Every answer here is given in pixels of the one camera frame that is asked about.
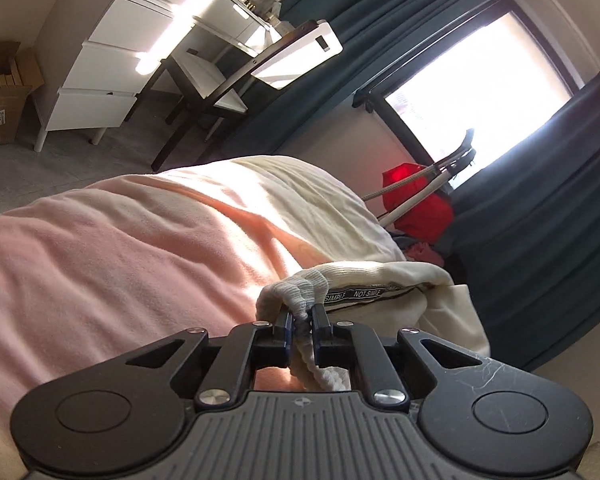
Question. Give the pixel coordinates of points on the white desk with drawer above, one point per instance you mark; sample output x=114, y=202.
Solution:
x=230, y=20

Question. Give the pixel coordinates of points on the teal curtain far side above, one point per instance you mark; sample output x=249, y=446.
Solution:
x=527, y=229

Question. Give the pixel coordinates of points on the black chair white seat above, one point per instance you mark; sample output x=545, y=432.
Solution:
x=206, y=91

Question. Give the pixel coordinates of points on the pink garment on pile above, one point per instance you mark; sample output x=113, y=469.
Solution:
x=423, y=252

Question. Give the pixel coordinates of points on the cardboard box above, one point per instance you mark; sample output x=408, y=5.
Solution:
x=20, y=75

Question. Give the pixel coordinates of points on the cream white knit garment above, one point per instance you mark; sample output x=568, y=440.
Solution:
x=386, y=296

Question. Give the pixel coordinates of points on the white air purifier box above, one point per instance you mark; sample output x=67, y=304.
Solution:
x=316, y=44

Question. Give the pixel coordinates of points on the teal curtain near desk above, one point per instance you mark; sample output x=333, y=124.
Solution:
x=373, y=34

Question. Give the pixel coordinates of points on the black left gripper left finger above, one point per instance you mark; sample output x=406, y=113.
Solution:
x=274, y=343

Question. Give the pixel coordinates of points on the pink pastel bed blanket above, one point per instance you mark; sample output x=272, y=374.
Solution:
x=89, y=274

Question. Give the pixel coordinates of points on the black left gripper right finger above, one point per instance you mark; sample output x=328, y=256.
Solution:
x=332, y=344

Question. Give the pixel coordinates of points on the white drawer dresser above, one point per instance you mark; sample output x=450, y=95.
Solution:
x=89, y=52

